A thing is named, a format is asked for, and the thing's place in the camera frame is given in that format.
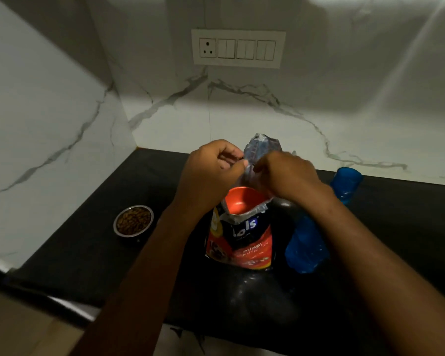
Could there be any person's right hand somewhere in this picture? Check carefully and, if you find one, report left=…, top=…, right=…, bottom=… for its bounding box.
left=251, top=151, right=334, bottom=212

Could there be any orange plastic scoop cup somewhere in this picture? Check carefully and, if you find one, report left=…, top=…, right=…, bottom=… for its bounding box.
left=224, top=186, right=269, bottom=216

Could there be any blue plastic water bottle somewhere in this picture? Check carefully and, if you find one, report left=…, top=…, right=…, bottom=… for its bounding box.
left=284, top=167, right=364, bottom=274

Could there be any white wall switch board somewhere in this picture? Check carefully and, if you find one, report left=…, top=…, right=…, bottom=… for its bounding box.
left=191, top=29, right=287, bottom=69

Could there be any steel bowl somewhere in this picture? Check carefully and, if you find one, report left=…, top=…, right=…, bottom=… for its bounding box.
left=113, top=205, right=155, bottom=238

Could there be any person's left forearm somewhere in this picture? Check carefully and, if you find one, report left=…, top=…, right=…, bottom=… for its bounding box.
left=70, top=203, right=205, bottom=356

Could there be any person's left hand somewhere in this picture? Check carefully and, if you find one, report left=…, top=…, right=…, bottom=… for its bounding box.
left=172, top=139, right=250, bottom=219

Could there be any person's right forearm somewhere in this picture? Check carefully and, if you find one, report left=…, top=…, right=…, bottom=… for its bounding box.
left=311, top=196, right=445, bottom=356

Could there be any puppy food bag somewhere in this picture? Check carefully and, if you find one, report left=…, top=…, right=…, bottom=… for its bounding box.
left=205, top=133, right=296, bottom=271

